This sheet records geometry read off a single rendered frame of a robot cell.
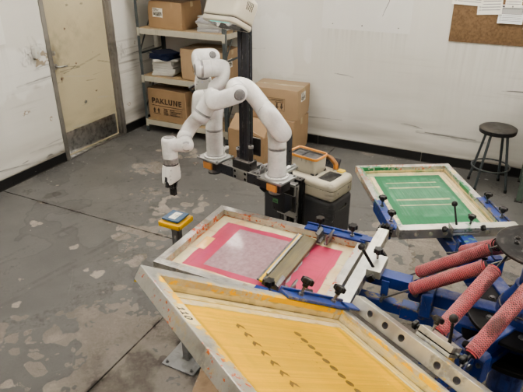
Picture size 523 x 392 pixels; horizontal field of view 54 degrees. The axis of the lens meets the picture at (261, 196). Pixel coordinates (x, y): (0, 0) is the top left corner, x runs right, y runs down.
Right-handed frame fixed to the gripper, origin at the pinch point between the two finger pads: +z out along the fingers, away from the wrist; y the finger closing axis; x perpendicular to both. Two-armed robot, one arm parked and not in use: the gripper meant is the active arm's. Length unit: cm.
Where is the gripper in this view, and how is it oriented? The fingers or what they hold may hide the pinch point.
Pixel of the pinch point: (173, 190)
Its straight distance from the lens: 261.8
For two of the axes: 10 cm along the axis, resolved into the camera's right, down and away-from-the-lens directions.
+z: 0.0, 8.9, 4.5
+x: 9.0, 2.0, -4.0
